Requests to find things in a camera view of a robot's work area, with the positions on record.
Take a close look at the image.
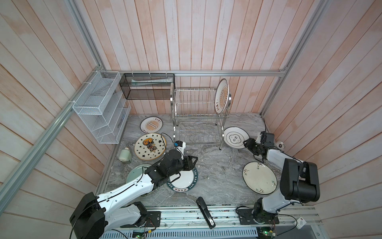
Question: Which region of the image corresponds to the black stapler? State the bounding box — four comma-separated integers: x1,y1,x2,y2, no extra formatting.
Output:
197,197,216,230

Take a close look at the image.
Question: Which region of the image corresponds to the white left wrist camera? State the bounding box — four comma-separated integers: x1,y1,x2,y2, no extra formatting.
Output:
174,140,186,155

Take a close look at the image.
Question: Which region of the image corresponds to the white plate green lettered rim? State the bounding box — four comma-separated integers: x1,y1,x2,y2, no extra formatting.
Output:
167,168,199,192

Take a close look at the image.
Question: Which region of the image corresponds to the white plate orange sunburst design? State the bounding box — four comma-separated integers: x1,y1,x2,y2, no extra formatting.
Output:
214,78,229,115

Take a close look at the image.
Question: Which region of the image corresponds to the white wire mesh shelf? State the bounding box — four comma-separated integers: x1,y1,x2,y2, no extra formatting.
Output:
73,71,131,144

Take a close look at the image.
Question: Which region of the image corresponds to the silver drink can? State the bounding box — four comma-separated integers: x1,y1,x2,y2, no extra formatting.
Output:
276,141,286,150

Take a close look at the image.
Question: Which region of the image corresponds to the black mesh basket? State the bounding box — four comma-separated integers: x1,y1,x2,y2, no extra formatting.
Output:
119,73,175,100

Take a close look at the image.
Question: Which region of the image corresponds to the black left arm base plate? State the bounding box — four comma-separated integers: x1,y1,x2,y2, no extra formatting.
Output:
121,202,161,228

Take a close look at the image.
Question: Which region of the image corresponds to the cream plate floral rim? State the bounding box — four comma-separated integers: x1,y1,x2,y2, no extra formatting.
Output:
242,162,278,195

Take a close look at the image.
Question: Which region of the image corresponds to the pale green ceramic bottle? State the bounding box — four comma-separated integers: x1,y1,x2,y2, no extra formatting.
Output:
118,147,132,163

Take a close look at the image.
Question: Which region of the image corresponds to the cream plate stars cartoon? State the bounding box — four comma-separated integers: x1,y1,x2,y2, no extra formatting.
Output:
134,133,167,161

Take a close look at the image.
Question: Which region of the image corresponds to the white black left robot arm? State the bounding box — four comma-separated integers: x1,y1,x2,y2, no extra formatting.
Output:
69,149,199,239

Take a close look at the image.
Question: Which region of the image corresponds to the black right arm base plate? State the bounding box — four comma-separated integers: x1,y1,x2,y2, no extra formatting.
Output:
235,207,280,225

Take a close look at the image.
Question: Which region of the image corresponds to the small orange sunburst plate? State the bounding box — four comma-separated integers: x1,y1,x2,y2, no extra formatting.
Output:
140,117,163,133

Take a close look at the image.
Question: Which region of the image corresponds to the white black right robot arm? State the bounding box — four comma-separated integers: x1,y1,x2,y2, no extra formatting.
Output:
242,131,320,224

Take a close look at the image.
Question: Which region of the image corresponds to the white plate green clover design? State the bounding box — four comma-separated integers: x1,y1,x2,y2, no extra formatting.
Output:
223,126,249,149

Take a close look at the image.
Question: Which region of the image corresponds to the light green flower plate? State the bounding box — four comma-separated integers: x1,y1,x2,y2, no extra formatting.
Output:
126,164,151,183

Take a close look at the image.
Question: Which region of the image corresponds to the stainless steel dish rack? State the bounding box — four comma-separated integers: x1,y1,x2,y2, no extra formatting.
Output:
170,87,231,149

